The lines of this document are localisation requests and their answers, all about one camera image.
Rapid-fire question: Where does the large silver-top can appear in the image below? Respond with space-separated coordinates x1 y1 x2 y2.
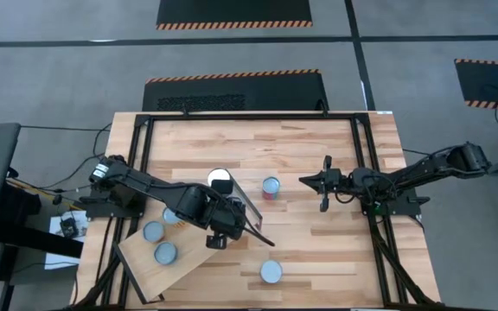
259 259 284 285

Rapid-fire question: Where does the yellow cable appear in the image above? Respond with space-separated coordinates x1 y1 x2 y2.
9 178 84 208

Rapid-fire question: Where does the orange label can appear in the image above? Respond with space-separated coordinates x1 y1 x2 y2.
161 206 188 229

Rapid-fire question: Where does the green white label can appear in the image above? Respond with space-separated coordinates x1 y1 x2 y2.
142 220 166 244

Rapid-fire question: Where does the red label can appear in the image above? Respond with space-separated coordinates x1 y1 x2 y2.
261 175 282 201

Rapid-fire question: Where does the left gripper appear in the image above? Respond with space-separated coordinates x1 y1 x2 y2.
207 179 249 251

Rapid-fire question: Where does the black hazard-striped floor mat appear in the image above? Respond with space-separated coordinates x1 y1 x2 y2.
156 0 314 31
142 68 330 112
454 58 498 112

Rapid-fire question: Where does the small black device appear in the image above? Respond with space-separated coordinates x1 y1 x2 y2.
60 217 80 238

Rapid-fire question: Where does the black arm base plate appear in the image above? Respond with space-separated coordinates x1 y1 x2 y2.
358 181 431 216
85 189 146 219

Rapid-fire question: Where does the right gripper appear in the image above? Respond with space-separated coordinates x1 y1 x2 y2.
298 155 354 213

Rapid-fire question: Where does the black floor cable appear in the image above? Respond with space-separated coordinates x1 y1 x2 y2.
19 123 114 191

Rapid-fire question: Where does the white paper sheet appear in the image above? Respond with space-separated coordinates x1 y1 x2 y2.
44 210 89 271

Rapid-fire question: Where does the blue label can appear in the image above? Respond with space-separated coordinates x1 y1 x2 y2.
207 168 233 187

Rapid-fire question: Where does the black metal table frame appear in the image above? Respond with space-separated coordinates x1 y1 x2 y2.
70 110 443 311

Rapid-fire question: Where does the plain silver-top can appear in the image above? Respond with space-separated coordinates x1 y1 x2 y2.
153 240 179 266

